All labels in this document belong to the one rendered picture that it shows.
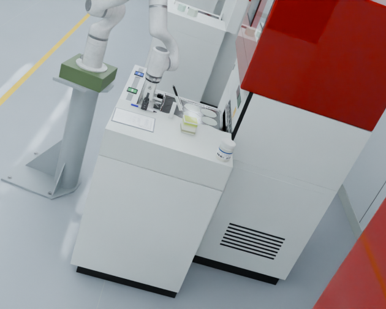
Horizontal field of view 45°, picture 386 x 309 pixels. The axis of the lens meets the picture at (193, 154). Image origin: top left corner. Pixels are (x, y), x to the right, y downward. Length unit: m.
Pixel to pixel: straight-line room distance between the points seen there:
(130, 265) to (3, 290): 0.66
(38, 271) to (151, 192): 0.83
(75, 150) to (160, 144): 1.07
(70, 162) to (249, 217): 1.24
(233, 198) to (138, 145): 0.79
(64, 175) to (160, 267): 1.02
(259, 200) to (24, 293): 1.37
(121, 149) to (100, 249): 0.64
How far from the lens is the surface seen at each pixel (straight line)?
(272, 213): 2.80
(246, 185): 2.68
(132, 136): 2.16
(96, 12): 2.74
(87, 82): 2.82
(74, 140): 3.08
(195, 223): 2.40
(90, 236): 2.55
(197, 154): 2.19
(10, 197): 3.19
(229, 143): 2.19
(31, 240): 2.92
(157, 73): 2.31
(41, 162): 3.39
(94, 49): 2.83
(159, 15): 2.31
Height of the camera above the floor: 2.03
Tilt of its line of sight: 29 degrees down
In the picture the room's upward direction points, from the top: 21 degrees clockwise
